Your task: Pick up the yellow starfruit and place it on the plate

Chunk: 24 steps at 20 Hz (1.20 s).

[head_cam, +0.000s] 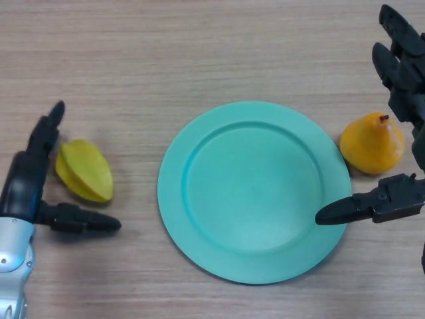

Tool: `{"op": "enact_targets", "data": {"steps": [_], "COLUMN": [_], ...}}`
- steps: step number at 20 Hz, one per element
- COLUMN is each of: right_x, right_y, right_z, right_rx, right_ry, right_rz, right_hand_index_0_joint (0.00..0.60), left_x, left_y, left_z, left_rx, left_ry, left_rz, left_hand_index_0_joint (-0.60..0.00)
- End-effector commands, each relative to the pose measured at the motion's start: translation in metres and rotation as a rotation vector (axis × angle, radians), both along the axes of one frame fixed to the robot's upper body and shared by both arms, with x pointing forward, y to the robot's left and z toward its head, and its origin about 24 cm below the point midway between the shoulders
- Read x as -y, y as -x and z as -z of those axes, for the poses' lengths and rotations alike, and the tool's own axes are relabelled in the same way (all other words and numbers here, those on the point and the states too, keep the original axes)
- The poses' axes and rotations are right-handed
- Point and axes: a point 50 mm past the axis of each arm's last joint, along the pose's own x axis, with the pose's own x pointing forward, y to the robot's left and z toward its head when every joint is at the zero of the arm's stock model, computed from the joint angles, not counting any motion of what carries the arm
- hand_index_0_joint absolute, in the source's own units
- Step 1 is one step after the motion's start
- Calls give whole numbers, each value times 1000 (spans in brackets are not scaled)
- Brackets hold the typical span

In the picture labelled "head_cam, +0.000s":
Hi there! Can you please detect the yellow starfruit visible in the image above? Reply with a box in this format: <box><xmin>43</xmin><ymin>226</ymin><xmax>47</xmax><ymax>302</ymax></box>
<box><xmin>54</xmin><ymin>138</ymin><xmax>114</xmax><ymax>203</ymax></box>

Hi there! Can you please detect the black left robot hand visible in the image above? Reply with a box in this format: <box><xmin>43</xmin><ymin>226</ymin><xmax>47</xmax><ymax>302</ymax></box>
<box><xmin>0</xmin><ymin>100</ymin><xmax>122</xmax><ymax>233</ymax></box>

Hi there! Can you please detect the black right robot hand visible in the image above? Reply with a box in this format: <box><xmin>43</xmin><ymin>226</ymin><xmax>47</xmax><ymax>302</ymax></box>
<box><xmin>314</xmin><ymin>3</ymin><xmax>425</xmax><ymax>226</ymax></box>

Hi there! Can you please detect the green round plate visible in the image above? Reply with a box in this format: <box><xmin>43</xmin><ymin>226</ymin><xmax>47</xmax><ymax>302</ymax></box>
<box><xmin>157</xmin><ymin>101</ymin><xmax>352</xmax><ymax>285</ymax></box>

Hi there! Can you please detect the orange yellow pear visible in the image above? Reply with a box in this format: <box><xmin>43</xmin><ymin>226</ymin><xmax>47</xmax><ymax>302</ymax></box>
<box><xmin>339</xmin><ymin>112</ymin><xmax>406</xmax><ymax>175</ymax></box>

